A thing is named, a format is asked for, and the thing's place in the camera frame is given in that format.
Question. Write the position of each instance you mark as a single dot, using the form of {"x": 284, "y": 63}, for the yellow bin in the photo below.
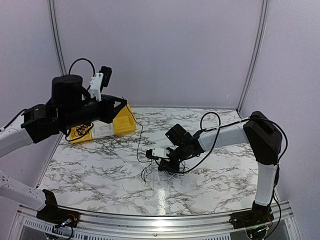
{"x": 81, "y": 133}
{"x": 124, "y": 123}

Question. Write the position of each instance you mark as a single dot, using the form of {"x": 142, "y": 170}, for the aluminium front rail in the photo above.
{"x": 106, "y": 226}

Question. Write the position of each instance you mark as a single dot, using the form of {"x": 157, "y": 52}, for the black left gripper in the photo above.
{"x": 109, "y": 111}

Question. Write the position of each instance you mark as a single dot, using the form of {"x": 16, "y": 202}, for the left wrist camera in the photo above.
{"x": 99, "y": 81}

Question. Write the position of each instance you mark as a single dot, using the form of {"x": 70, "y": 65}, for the white translucent bin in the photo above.
{"x": 102, "y": 129}

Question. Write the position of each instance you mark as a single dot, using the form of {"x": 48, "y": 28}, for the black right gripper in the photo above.
{"x": 163, "y": 166}

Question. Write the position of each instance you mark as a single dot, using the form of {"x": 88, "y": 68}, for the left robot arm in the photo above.
{"x": 21, "y": 157}

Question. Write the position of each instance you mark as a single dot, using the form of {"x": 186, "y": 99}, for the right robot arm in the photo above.
{"x": 261, "y": 134}

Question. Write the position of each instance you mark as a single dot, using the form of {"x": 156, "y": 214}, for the yellow bin right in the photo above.
{"x": 124, "y": 123}

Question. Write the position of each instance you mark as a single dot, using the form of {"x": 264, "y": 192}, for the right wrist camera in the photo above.
{"x": 157, "y": 153}

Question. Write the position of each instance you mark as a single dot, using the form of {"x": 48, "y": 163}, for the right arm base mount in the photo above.
{"x": 250, "y": 218}

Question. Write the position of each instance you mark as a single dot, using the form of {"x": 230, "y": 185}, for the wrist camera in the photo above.
{"x": 157, "y": 153}
{"x": 99, "y": 81}

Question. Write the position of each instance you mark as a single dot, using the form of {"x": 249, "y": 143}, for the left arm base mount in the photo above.
{"x": 57, "y": 215}

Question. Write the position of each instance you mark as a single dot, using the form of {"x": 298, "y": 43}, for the yellow bin left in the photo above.
{"x": 81, "y": 133}

